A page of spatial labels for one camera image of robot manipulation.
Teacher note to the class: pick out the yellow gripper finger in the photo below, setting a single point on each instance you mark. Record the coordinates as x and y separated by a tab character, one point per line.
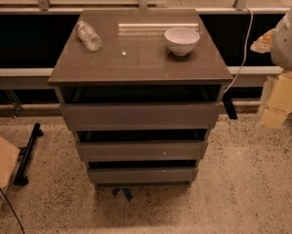
263	43

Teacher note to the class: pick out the grey top drawer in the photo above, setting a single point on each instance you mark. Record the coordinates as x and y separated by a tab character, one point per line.
120	117

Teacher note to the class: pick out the grey drawer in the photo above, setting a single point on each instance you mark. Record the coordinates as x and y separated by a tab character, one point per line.
143	176
120	117
142	151

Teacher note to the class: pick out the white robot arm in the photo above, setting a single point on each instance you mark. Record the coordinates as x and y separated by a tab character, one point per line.
277	42

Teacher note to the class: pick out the grey drawer cabinet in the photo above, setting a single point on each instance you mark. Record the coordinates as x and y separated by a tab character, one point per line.
135	66

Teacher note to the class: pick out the grey middle drawer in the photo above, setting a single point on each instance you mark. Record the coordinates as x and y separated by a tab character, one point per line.
142	151

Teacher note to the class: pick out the grey bottom drawer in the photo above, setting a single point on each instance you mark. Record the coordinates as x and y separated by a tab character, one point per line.
143	176

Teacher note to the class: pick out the white ceramic bowl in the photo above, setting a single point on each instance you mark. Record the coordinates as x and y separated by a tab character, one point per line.
181	40

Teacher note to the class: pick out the clear plastic bottle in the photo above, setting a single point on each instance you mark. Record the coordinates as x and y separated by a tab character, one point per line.
88	36

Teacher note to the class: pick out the blue tape cross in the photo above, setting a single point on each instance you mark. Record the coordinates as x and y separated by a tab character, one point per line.
126	192

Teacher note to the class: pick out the black metal stand bar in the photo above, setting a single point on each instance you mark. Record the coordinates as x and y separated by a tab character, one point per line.
25	152

